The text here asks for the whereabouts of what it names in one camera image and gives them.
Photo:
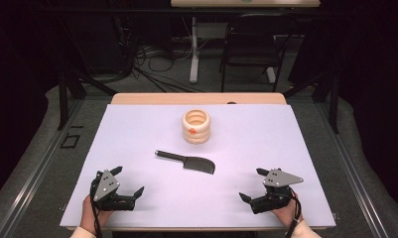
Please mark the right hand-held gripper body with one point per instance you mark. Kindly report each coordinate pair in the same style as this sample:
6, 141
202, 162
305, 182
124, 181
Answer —
279, 178

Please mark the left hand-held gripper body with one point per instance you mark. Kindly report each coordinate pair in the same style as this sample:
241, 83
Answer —
105, 186

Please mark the black kitchen knife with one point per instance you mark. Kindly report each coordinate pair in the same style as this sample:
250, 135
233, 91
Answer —
199, 164

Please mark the cream ribbed cup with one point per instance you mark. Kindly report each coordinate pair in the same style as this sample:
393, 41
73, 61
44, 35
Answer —
196, 136

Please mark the person's left hand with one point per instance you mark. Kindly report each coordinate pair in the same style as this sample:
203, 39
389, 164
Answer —
89, 218

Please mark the person's right hand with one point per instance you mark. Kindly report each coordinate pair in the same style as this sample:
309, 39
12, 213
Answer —
289, 214

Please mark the white table mat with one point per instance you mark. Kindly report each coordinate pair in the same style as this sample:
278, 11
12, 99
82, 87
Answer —
252, 142

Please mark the black tape strip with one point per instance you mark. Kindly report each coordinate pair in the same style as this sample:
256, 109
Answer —
77, 126

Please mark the black metal stand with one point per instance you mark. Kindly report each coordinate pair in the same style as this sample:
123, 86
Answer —
334, 105
63, 99

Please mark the black folding chair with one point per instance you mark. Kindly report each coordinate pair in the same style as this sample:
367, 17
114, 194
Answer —
252, 49

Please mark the grey box under desk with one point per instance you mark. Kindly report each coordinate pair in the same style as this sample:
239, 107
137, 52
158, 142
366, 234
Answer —
212, 31

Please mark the wooden desk with white legs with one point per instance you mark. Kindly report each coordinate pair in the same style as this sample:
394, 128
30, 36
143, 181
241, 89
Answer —
219, 3

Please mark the aluminium floor rail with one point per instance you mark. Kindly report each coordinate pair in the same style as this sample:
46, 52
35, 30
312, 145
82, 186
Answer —
31, 183
355, 185

